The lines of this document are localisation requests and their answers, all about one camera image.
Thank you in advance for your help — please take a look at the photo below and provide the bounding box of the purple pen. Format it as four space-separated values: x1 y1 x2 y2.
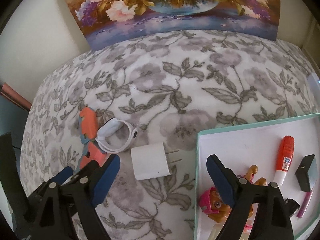
297 190 313 218

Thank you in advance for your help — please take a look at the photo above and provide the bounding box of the black charger block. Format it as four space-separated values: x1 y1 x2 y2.
295 154 318 192

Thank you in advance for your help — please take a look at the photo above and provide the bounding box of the white smartwatch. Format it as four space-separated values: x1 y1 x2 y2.
95 118 137 154

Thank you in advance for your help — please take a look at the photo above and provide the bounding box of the pink puppy figurine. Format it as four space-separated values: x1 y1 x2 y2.
199 165 267 223

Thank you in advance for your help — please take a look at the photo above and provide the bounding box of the white charger cube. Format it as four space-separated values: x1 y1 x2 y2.
131 142 180 181

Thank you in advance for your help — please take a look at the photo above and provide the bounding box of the black toy car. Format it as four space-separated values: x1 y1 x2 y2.
285 198 300 217

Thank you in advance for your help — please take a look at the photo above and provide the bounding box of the cream plastic toy piece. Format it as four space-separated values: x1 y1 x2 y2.
208 224 223 240

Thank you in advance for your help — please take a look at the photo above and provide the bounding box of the teal rimmed white tray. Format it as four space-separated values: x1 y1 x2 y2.
194 113 320 240

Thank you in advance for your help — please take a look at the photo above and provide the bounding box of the grey floral blanket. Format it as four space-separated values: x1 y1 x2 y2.
20 30 319 239

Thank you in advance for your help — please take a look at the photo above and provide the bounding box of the floral canvas painting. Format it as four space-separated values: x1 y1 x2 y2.
65 0 280 50

